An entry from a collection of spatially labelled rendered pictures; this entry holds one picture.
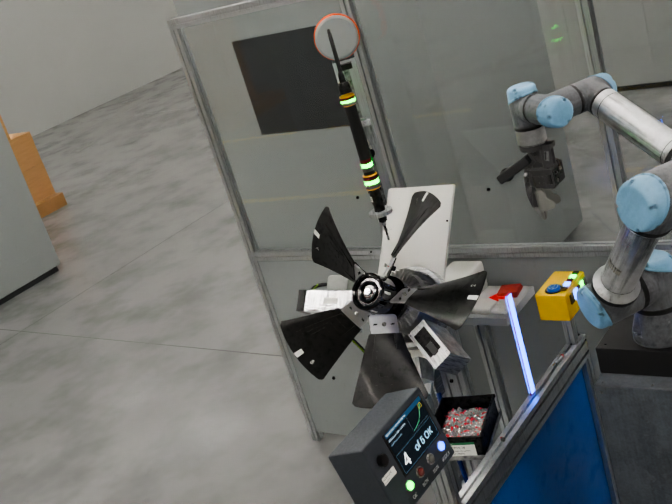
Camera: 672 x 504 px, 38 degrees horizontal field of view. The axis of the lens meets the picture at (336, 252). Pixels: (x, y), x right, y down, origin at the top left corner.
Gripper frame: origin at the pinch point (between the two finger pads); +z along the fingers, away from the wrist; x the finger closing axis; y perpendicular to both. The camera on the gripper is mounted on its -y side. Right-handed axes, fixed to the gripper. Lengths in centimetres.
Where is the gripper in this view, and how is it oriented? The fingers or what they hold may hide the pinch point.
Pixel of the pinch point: (541, 214)
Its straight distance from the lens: 261.1
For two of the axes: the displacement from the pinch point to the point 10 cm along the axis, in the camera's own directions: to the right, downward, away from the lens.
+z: 2.8, 9.0, 3.5
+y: 8.0, -0.1, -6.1
